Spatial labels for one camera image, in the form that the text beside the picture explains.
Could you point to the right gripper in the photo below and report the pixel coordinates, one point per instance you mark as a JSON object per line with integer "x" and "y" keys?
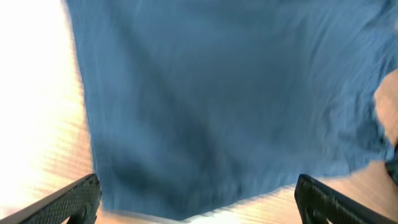
{"x": 392, "y": 167}

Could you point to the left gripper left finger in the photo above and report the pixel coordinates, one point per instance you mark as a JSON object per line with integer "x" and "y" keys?
{"x": 76, "y": 203}

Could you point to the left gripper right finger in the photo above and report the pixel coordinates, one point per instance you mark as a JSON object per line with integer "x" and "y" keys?
{"x": 320, "y": 204}

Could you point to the navy blue shorts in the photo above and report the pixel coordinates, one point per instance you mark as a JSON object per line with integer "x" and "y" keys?
{"x": 193, "y": 105}

